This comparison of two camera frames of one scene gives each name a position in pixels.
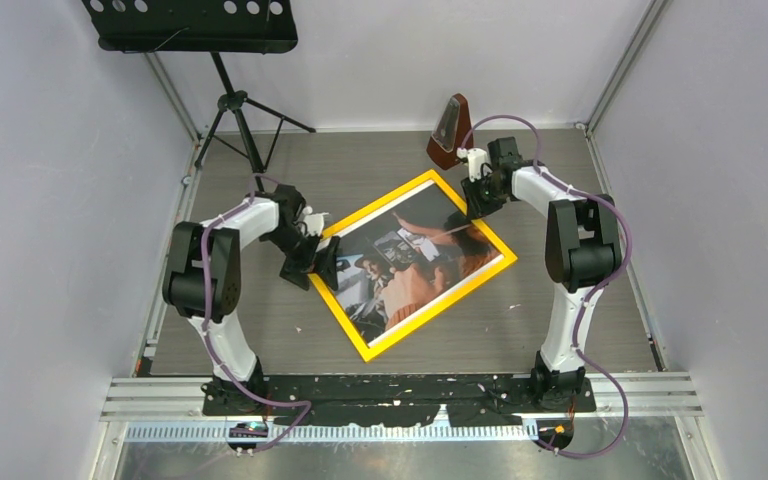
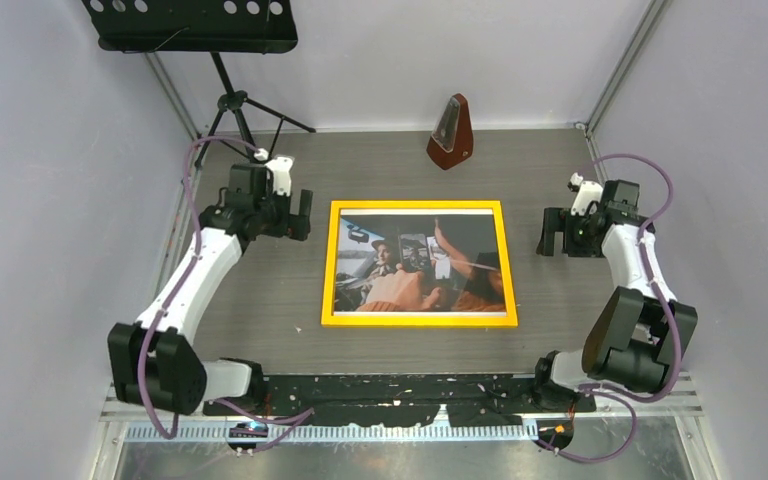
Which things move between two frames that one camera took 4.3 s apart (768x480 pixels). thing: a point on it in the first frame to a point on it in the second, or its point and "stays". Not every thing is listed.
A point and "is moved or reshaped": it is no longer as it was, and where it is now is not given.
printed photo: [402, 259] is moved or reshaped
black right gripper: [479, 208] to [557, 220]
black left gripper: [297, 271] to [296, 225]
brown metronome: [450, 131] stays
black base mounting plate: [397, 400] stays
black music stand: [218, 27] stays
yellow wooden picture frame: [374, 213] to [328, 317]
